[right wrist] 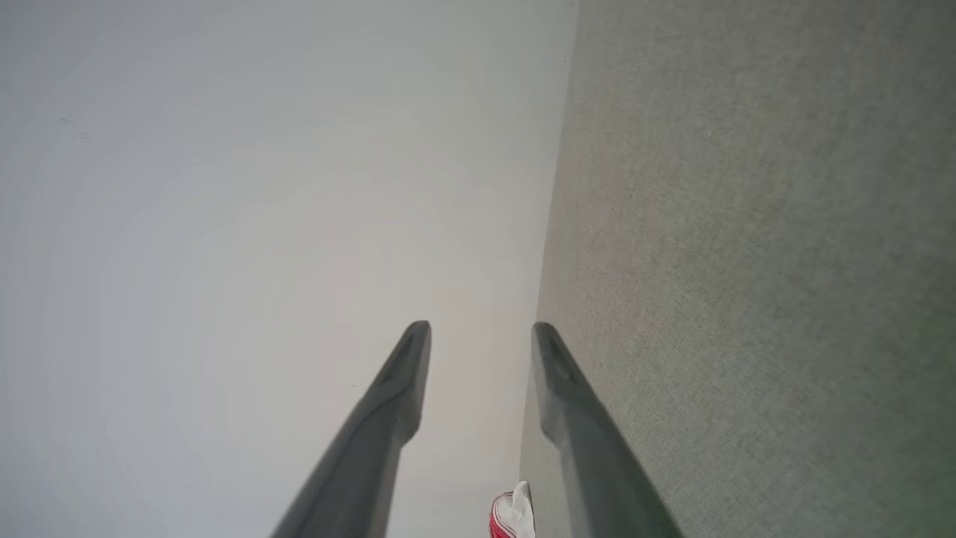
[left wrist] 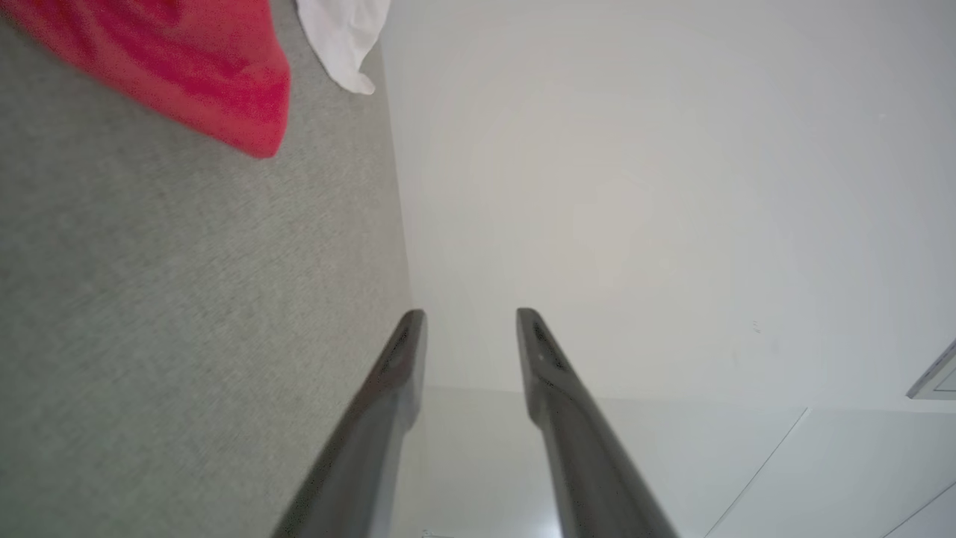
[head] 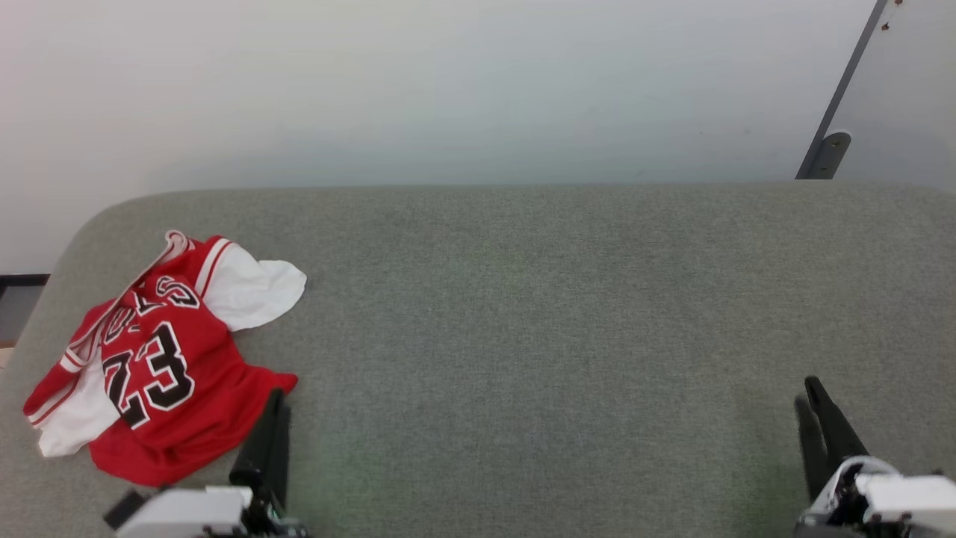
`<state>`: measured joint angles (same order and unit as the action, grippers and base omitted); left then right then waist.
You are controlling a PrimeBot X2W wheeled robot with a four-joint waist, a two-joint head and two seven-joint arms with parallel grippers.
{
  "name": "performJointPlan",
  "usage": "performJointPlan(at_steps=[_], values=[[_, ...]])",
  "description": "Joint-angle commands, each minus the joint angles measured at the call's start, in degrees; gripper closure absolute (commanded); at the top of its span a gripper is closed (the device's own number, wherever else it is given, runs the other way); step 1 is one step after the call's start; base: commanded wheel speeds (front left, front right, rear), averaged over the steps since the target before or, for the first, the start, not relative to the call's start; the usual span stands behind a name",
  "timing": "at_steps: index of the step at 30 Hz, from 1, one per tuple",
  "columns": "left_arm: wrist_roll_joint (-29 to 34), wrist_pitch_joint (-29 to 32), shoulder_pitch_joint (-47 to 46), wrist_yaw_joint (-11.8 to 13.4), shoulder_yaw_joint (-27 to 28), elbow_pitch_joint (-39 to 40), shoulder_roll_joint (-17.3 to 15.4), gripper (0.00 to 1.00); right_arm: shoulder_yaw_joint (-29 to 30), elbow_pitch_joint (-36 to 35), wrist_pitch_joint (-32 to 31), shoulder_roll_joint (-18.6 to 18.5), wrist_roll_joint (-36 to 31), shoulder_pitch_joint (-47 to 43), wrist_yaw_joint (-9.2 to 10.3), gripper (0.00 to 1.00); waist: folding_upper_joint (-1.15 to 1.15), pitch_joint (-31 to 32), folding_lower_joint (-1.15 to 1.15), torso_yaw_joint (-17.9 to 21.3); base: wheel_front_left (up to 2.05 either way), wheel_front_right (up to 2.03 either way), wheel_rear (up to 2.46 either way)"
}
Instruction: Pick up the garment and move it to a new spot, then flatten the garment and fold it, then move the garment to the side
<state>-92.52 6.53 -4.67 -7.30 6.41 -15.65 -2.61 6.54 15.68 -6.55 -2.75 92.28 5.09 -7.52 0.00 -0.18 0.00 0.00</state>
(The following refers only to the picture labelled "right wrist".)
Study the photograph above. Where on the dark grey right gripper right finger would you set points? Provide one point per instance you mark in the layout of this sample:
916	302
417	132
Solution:
597	463

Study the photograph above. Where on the grey-green fabric sofa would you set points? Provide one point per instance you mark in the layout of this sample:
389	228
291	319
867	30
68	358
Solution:
747	224

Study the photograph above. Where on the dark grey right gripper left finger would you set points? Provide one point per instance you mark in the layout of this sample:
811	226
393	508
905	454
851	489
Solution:
373	448

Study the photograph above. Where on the red and white basketball jersey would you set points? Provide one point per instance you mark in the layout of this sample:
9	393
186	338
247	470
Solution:
511	517

